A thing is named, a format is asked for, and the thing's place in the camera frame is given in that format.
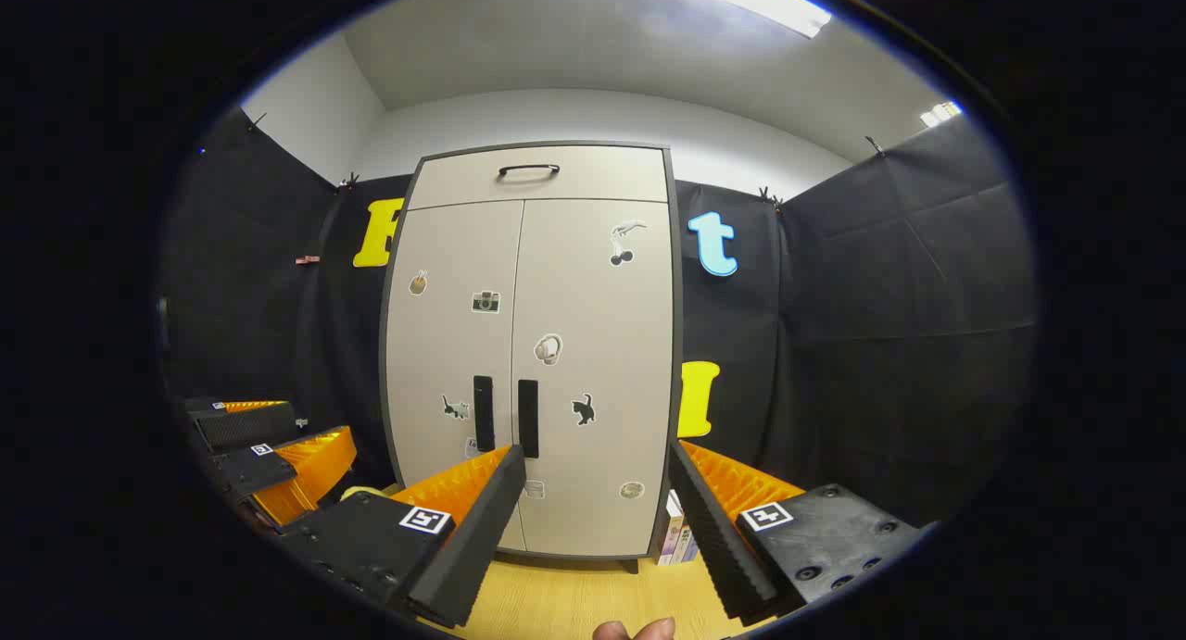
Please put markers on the grey double-door shoe cabinet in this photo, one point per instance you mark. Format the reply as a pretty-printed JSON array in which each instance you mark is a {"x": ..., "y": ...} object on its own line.
[{"x": 677, "y": 344}]

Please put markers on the black clip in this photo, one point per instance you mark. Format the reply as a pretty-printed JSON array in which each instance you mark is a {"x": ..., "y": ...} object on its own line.
[
  {"x": 770, "y": 196},
  {"x": 349, "y": 181},
  {"x": 875, "y": 145},
  {"x": 253, "y": 120}
]

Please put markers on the grey cabinet drawer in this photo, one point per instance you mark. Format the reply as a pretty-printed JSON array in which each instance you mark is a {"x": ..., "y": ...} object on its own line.
[{"x": 611, "y": 172}]

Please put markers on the small ceiling light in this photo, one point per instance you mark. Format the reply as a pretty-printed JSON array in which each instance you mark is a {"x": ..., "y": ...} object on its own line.
[{"x": 939, "y": 113}]

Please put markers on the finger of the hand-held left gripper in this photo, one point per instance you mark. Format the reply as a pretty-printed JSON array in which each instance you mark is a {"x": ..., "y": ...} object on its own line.
[
  {"x": 243, "y": 469},
  {"x": 246, "y": 427}
]

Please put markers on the cabinet door with camera sticker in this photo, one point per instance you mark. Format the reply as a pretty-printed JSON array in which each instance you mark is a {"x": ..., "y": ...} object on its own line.
[{"x": 445, "y": 344}]

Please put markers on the yellow plush toy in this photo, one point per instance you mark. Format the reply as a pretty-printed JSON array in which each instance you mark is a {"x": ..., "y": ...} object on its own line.
[{"x": 357, "y": 493}]

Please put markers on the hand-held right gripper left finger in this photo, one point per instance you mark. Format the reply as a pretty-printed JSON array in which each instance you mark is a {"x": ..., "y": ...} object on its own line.
[{"x": 482, "y": 529}]

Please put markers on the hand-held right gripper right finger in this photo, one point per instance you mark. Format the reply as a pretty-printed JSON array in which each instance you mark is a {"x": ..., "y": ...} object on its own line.
[{"x": 713, "y": 538}]

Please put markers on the cabinet door with headphones sticker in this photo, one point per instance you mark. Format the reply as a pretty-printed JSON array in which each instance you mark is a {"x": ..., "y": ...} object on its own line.
[{"x": 602, "y": 325}]

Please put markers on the black backdrop cloth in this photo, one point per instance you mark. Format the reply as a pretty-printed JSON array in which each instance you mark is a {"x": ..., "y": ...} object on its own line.
[{"x": 880, "y": 297}]

